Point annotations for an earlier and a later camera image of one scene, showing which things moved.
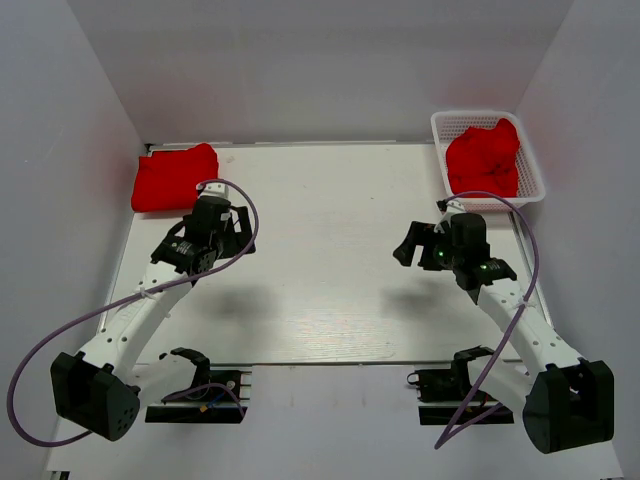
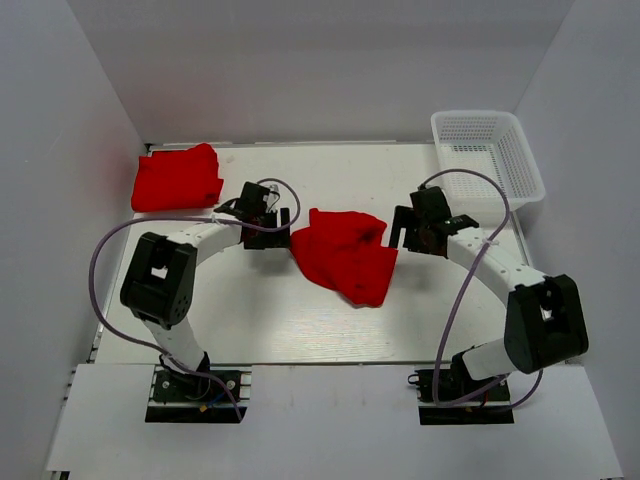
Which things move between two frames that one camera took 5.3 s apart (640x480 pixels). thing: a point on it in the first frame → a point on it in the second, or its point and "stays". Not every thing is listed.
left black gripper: [240, 232] → [272, 226]
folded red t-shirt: [167, 181] stays
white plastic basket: [446, 125] stays
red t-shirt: [484, 160] → [342, 251]
